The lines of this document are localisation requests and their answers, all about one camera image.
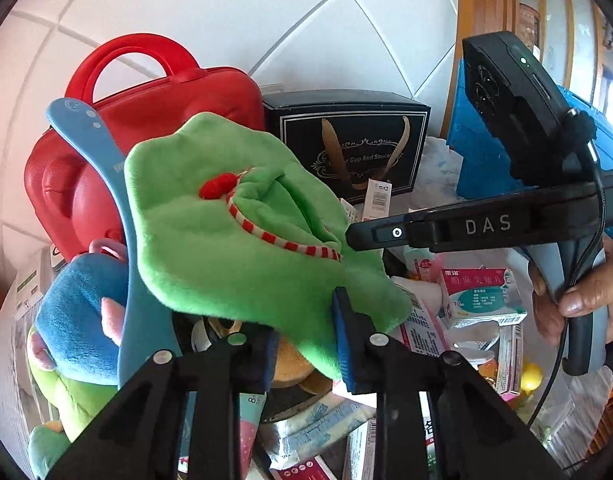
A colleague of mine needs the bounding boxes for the white box green label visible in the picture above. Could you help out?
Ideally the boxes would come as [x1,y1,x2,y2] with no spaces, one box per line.
[14,250,54,321]

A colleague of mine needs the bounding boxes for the black gift box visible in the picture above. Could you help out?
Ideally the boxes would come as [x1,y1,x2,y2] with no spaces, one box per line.
[262,91,431,206]

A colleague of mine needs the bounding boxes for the red hard carry case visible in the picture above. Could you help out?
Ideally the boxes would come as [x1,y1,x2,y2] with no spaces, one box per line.
[24,33,264,266]

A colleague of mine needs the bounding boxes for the blue and lime plush toy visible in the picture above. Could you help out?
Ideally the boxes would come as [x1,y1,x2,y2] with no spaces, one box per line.
[27,252,137,478]

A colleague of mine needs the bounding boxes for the person's right hand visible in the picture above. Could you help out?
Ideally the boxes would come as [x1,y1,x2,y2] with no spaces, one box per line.
[529,237,613,346]

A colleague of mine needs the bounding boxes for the white medicine box face picture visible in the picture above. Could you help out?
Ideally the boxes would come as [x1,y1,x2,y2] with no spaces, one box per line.
[439,266,528,330]

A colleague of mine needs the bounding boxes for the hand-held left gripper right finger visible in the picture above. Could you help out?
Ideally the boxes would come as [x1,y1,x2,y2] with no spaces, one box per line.
[331,286,569,480]

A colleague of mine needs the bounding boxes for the desktop with striped cloth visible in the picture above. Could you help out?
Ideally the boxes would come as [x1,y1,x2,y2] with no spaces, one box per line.
[0,280,613,480]

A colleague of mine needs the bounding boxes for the blue white wipes packet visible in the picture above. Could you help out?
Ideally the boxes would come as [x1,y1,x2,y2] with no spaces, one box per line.
[271,395,377,461]

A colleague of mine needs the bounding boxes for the blue plastic board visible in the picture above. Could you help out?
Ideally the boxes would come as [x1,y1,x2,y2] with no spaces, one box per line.
[445,57,613,201]

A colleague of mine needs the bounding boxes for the wooden door frame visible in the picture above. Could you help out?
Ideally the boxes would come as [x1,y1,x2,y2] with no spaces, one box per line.
[456,0,612,136]

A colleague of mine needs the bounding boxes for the white crumpled cloth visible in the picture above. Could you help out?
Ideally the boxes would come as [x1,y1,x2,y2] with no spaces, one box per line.
[411,136,462,211]

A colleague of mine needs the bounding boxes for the brown bear plush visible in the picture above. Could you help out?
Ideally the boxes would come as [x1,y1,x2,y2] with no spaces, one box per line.
[206,317,337,396]

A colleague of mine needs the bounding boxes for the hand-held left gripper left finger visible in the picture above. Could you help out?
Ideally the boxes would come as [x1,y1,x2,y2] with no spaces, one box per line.
[46,332,280,480]

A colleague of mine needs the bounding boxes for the long blue plastic shoehorn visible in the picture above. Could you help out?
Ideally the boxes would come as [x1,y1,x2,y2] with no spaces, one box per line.
[45,97,187,391]

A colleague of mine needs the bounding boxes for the small pink white packet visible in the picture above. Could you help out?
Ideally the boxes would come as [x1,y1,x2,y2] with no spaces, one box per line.
[403,247,444,286]

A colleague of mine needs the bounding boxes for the pink white medicine box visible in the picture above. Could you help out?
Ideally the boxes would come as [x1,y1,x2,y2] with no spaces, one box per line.
[399,305,452,356]

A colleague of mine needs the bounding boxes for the bright green plush toy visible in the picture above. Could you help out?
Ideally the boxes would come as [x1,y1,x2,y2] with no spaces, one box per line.
[124,111,427,381]

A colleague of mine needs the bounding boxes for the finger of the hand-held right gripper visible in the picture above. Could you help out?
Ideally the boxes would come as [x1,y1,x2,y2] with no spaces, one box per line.
[345,208,428,253]

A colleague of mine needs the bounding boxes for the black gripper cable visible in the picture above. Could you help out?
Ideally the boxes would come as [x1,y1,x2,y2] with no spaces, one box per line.
[526,145,609,428]

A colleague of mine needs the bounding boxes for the white hang tag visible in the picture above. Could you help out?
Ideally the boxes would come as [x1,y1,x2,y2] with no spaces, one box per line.
[362,178,394,221]

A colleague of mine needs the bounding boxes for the yellow rubber duck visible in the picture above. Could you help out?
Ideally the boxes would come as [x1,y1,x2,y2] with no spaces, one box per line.
[520,361,543,393]

